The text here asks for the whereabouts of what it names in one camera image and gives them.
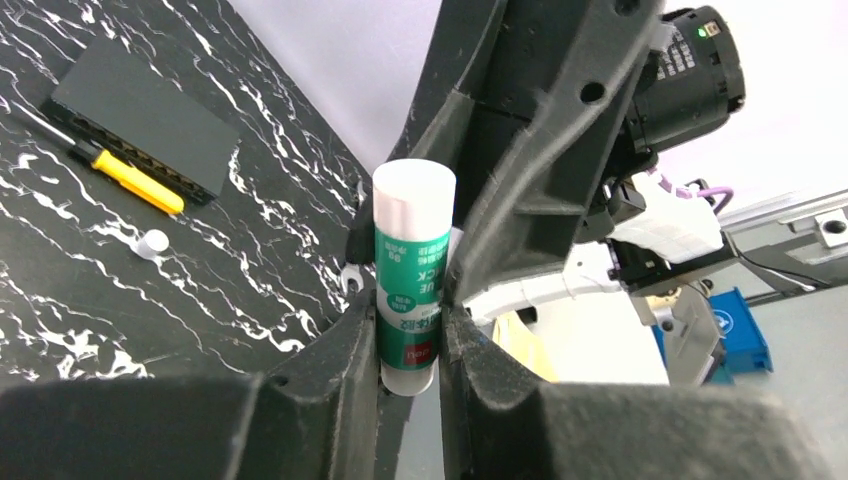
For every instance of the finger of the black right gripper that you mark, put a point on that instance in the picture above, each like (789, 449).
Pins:
(449, 122)
(527, 214)

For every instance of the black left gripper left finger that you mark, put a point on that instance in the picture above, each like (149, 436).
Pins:
(314, 418)

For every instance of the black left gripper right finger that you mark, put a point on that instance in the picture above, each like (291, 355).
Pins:
(501, 421)

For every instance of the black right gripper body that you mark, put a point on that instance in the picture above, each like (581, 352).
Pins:
(685, 91)

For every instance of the green white glue stick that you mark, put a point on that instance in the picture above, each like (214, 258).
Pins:
(413, 205)

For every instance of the white glue stick cap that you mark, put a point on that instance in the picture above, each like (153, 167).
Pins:
(151, 244)

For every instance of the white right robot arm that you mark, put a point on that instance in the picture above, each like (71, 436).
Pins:
(658, 234)

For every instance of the stack of brown envelopes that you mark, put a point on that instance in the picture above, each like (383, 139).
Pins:
(515, 338)

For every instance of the silver open-end wrench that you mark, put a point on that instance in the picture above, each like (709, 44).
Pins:
(351, 279)

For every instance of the blue plastic bin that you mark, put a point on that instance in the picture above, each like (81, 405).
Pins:
(705, 340)

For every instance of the black flat box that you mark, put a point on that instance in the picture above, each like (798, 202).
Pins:
(112, 97)

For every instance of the yellow handled screwdriver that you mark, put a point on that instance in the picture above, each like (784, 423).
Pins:
(103, 160)

